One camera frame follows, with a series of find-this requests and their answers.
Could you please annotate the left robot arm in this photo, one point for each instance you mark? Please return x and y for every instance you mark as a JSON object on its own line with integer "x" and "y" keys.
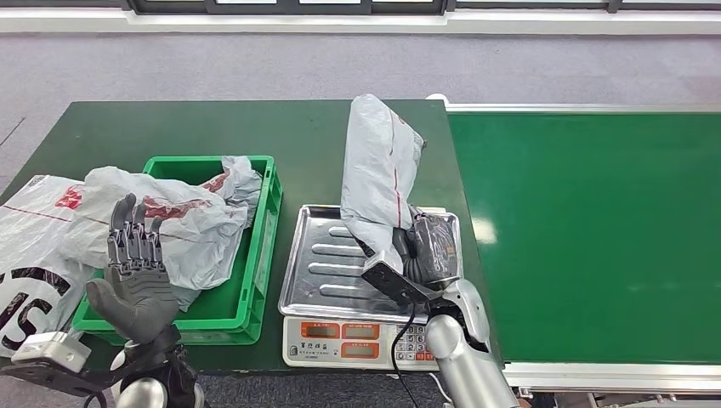
{"x": 152, "y": 388}

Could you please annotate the grey courier package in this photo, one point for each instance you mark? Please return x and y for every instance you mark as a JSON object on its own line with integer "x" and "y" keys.
{"x": 377, "y": 169}

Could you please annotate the small grey crumpled courier bag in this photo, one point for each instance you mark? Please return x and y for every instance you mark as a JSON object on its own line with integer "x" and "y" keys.
{"x": 242, "y": 183}

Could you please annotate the green plastic crate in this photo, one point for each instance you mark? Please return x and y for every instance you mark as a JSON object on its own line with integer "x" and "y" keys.
{"x": 231, "y": 315}

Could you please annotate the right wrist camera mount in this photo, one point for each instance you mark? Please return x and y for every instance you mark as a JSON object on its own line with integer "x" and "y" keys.
{"x": 394, "y": 281}

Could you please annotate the green conveyor belt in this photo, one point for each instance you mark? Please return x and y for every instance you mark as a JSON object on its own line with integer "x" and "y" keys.
{"x": 597, "y": 225}

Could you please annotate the steel scale tray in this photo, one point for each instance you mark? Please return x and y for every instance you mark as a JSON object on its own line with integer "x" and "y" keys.
{"x": 321, "y": 276}

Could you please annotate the white courier bag black print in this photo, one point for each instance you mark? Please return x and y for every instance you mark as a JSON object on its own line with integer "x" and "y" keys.
{"x": 34, "y": 248}

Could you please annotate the large grey crumpled courier bag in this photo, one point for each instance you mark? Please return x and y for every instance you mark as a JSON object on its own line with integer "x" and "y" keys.
{"x": 197, "y": 242}

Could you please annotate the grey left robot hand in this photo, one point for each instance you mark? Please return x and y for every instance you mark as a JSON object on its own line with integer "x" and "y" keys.
{"x": 141, "y": 298}

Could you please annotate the white window sill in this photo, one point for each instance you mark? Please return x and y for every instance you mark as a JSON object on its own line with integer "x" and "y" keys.
{"x": 281, "y": 23}

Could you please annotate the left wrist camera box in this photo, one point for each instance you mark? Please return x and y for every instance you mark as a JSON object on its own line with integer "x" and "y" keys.
{"x": 51, "y": 352}

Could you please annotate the white electronic scale body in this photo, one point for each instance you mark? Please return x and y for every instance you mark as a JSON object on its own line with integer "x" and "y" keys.
{"x": 338, "y": 343}

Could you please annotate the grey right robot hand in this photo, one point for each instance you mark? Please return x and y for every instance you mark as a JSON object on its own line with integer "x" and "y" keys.
{"x": 434, "y": 253}

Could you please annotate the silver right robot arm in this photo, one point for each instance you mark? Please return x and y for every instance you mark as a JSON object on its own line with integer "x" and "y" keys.
{"x": 467, "y": 360}

